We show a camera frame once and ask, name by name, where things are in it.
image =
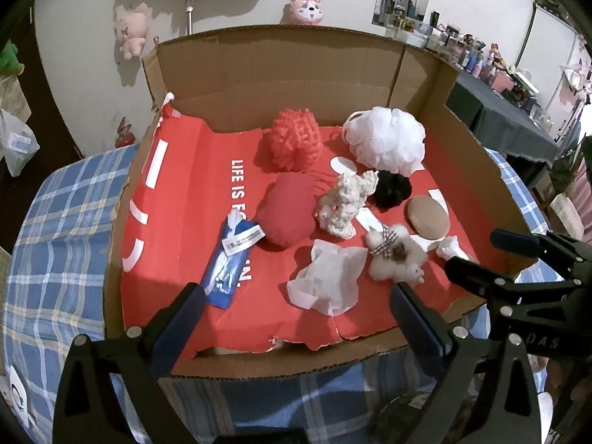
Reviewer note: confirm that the clear hanging plastic bag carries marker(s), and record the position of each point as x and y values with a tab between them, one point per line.
18	143

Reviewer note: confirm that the person's right hand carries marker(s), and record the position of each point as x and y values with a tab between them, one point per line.
569	379

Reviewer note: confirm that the cream crochet piece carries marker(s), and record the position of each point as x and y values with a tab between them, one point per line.
344	203

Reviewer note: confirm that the cardboard box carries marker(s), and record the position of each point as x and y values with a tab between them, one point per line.
277	69

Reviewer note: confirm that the table with bottles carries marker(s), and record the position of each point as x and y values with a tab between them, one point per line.
462	41

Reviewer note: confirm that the white refrigerator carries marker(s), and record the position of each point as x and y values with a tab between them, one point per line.
550	46

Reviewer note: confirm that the small white cloth piece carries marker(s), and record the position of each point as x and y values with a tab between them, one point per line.
451	247

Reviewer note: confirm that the green plush toy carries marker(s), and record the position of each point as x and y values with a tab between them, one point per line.
10	58

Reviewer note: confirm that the blue plaid blanket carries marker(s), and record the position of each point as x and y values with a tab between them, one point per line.
60	249

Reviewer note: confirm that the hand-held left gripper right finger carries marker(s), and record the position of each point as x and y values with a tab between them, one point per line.
418	323

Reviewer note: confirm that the orange mesh loofah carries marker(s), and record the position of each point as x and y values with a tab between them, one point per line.
296	141

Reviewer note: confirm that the white tissue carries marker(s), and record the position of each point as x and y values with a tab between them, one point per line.
328	277

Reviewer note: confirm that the black scrunchie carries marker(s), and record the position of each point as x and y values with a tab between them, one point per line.
392	189

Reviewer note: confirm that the small red wall figurine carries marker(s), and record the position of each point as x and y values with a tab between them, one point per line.
126	136

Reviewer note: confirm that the dark cloth covered table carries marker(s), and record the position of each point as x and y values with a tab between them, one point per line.
508	125

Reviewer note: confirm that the pink round-face plush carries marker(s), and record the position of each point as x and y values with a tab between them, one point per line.
303	11

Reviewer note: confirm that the blue packet with white tag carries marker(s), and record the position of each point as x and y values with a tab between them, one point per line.
226	273

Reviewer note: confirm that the white fluffy plush with bow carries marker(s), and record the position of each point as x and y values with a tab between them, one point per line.
402	259

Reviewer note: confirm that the pink pig plush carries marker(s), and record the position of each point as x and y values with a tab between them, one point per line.
132	30

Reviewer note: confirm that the red knitted pouch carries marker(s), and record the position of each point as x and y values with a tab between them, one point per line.
286	210

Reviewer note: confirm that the pink curtain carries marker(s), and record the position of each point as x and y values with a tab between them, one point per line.
583	101

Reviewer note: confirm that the tan round sponge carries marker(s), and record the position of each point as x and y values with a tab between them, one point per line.
428	217

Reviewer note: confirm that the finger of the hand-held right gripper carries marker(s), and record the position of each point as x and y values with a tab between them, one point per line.
476	277
522	240

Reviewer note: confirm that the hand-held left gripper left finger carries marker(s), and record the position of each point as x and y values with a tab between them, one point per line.
178	323

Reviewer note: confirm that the beige paper bag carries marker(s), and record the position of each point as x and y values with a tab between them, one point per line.
566	215

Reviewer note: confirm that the dark patterned case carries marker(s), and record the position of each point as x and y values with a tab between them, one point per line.
552	2

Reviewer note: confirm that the white mesh bath loofah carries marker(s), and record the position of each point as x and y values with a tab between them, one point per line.
386	141

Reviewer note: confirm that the small pink doll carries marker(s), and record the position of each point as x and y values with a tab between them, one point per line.
495	53

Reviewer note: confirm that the red printed paper liner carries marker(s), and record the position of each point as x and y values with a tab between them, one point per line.
185	203

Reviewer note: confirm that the white printed card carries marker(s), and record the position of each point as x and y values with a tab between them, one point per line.
17	393

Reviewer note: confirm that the pink box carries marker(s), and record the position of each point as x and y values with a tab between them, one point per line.
502	83

